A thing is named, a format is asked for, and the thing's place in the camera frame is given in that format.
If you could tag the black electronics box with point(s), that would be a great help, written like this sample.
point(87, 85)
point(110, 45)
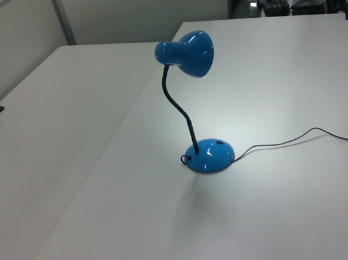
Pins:
point(308, 5)

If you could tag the dark device with green part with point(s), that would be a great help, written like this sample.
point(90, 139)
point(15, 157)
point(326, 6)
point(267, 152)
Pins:
point(276, 2)

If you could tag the blue gooseneck desk lamp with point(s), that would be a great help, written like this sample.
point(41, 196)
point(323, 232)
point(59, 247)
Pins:
point(211, 157)

